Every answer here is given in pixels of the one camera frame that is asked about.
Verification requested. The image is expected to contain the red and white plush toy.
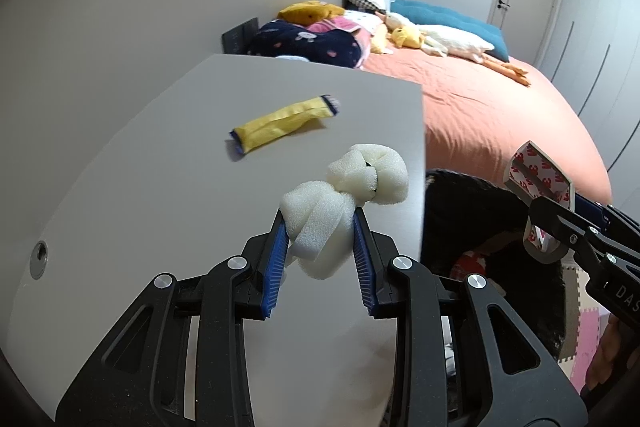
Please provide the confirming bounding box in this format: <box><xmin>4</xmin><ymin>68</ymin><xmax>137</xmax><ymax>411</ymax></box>
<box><xmin>450</xmin><ymin>252</ymin><xmax>494</xmax><ymax>281</ymax></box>

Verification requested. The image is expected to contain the white foam piece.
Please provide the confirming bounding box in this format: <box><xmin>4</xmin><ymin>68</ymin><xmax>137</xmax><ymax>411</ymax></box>
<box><xmin>278</xmin><ymin>144</ymin><xmax>410</xmax><ymax>281</ymax></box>

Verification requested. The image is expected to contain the yellow snack packet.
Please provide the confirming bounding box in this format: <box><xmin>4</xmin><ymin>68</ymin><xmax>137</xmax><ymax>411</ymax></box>
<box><xmin>228</xmin><ymin>94</ymin><xmax>341</xmax><ymax>156</ymax></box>

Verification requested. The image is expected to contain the person's right hand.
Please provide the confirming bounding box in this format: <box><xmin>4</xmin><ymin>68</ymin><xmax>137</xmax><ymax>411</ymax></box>
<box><xmin>580</xmin><ymin>314</ymin><xmax>640</xmax><ymax>409</ymax></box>

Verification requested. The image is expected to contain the navy printed blanket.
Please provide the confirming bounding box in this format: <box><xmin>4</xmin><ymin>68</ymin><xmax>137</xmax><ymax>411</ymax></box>
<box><xmin>247</xmin><ymin>21</ymin><xmax>364</xmax><ymax>69</ymax></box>

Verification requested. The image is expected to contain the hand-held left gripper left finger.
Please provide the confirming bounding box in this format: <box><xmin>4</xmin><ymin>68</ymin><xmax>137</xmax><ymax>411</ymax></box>
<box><xmin>55</xmin><ymin>208</ymin><xmax>291</xmax><ymax>427</ymax></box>

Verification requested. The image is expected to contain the grey desk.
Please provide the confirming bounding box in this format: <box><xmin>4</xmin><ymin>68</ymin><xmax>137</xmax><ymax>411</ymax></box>
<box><xmin>10</xmin><ymin>53</ymin><xmax>426</xmax><ymax>427</ymax></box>

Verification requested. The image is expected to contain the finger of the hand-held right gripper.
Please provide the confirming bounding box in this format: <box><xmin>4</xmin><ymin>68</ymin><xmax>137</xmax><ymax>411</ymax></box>
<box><xmin>575</xmin><ymin>192</ymin><xmax>640</xmax><ymax>253</ymax></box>
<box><xmin>527</xmin><ymin>195</ymin><xmax>626</xmax><ymax>278</ymax></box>

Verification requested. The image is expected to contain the mustard yellow plush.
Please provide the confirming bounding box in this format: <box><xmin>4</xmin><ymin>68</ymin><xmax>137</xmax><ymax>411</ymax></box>
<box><xmin>277</xmin><ymin>0</ymin><xmax>346</xmax><ymax>27</ymax></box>

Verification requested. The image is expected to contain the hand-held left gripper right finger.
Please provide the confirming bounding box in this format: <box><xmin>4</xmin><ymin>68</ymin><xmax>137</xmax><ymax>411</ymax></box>
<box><xmin>351</xmin><ymin>208</ymin><xmax>589</xmax><ymax>427</ymax></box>

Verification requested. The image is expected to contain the yellow duck plush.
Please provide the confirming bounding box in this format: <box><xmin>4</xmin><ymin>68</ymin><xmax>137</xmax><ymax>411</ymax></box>
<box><xmin>370</xmin><ymin>24</ymin><xmax>426</xmax><ymax>56</ymax></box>

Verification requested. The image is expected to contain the desk cable grommet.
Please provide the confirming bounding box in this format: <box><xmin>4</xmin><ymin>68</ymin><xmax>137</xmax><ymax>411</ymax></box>
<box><xmin>29</xmin><ymin>241</ymin><xmax>49</xmax><ymax>281</ymax></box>

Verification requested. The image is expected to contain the pink striped blanket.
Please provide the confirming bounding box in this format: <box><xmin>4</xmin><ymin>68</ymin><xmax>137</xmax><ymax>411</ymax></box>
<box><xmin>306</xmin><ymin>14</ymin><xmax>374</xmax><ymax>53</ymax></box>

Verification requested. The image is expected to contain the white goose plush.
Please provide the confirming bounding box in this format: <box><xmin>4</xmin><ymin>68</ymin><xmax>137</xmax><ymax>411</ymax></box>
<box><xmin>375</xmin><ymin>11</ymin><xmax>531</xmax><ymax>88</ymax></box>

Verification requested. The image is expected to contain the bed with orange sheet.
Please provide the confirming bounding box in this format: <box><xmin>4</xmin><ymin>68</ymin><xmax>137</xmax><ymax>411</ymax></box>
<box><xmin>360</xmin><ymin>49</ymin><xmax>614</xmax><ymax>204</ymax></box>

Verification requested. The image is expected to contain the white printed pillow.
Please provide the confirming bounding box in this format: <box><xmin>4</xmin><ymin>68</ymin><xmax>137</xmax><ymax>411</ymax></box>
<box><xmin>345</xmin><ymin>9</ymin><xmax>386</xmax><ymax>33</ymax></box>

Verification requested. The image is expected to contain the pink and beige foam mat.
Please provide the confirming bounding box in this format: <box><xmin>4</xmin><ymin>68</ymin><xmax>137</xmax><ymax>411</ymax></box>
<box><xmin>555</xmin><ymin>257</ymin><xmax>617</xmax><ymax>399</ymax></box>

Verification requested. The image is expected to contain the teal pillow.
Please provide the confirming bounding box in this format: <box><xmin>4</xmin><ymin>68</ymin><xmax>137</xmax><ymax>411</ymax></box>
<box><xmin>390</xmin><ymin>0</ymin><xmax>511</xmax><ymax>63</ymax></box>

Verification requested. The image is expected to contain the white wardrobe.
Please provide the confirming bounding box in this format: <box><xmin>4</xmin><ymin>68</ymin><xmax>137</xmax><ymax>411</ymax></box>
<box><xmin>542</xmin><ymin>0</ymin><xmax>640</xmax><ymax>168</ymax></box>

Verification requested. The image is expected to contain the black wall panel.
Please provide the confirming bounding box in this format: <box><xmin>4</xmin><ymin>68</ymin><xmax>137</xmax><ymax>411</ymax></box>
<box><xmin>222</xmin><ymin>18</ymin><xmax>260</xmax><ymax>56</ymax></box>

